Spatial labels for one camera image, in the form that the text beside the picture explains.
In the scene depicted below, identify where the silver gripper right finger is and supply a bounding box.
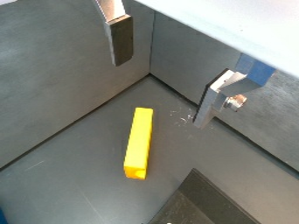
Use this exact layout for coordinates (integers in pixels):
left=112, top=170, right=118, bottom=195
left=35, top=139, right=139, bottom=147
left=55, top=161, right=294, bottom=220
left=193, top=53, right=277, bottom=129

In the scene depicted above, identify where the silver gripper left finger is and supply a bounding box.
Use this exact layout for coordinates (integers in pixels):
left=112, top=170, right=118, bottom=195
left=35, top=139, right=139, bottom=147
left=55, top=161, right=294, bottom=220
left=92, top=0, right=134, bottom=67

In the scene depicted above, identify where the yellow arch block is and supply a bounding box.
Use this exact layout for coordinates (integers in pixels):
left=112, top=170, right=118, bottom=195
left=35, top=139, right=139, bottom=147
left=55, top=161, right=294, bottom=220
left=124, top=108, right=154, bottom=179

